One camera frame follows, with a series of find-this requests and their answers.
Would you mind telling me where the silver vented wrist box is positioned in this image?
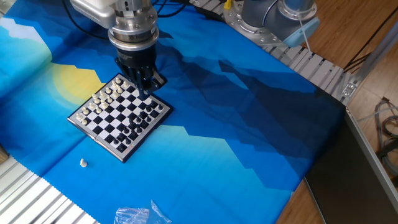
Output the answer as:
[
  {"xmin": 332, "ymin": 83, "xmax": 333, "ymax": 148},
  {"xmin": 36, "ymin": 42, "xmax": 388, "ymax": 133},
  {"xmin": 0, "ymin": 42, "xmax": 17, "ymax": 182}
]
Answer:
[{"xmin": 70, "ymin": 0, "xmax": 116, "ymax": 29}]

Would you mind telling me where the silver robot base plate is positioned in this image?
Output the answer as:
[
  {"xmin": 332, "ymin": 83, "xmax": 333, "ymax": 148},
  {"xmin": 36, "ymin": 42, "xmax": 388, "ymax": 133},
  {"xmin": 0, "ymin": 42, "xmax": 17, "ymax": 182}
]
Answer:
[{"xmin": 223, "ymin": 1, "xmax": 282, "ymax": 47}]

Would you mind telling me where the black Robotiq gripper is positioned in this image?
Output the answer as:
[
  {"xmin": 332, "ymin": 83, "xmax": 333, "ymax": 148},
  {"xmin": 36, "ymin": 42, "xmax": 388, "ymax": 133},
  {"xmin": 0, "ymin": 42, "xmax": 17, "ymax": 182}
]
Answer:
[{"xmin": 115, "ymin": 45, "xmax": 168, "ymax": 100}]

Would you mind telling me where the aluminium frame beam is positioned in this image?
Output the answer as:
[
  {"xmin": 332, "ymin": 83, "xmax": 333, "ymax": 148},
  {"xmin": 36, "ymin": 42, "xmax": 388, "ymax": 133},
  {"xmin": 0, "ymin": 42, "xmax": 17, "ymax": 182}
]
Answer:
[{"xmin": 341, "ymin": 21, "xmax": 398, "ymax": 105}]

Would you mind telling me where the blue mountain print cloth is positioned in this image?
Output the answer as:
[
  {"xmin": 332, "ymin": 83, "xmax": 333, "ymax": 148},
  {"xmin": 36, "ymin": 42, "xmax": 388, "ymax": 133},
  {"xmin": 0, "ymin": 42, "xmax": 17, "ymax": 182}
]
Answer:
[{"xmin": 0, "ymin": 0, "xmax": 346, "ymax": 224}]

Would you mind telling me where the grey cable bundle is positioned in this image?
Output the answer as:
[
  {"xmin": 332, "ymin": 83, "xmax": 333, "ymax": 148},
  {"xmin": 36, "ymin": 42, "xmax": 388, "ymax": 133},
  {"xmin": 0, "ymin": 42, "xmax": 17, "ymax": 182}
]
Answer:
[{"xmin": 357, "ymin": 96, "xmax": 398, "ymax": 178}]

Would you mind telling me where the aluminium corner bracket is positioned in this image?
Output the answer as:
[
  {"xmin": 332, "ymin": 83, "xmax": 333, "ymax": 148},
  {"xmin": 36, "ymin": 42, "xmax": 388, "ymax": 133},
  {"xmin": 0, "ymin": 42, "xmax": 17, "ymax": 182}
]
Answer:
[{"xmin": 341, "ymin": 81, "xmax": 358, "ymax": 98}]

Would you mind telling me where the black floor cable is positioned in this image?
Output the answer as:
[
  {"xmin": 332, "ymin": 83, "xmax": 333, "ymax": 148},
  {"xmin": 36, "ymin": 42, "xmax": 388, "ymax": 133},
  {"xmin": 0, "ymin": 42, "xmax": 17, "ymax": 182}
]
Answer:
[{"xmin": 343, "ymin": 6, "xmax": 398, "ymax": 74}]

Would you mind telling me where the clear plastic zip bag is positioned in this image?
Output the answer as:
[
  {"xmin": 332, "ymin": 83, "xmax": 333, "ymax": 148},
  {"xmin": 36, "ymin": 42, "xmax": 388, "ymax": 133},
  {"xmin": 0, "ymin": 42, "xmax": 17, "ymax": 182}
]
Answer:
[{"xmin": 113, "ymin": 200, "xmax": 173, "ymax": 224}]

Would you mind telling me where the black aluminium framed panel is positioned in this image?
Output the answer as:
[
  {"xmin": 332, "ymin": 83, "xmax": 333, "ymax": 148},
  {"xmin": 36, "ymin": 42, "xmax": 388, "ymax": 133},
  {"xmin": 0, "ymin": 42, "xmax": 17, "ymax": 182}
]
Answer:
[{"xmin": 303, "ymin": 107, "xmax": 398, "ymax": 224}]

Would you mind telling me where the black white folding chessboard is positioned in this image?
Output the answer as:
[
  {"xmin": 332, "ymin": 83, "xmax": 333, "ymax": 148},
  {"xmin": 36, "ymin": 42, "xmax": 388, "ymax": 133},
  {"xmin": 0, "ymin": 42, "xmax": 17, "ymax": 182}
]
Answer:
[{"xmin": 67, "ymin": 73, "xmax": 174, "ymax": 164}]

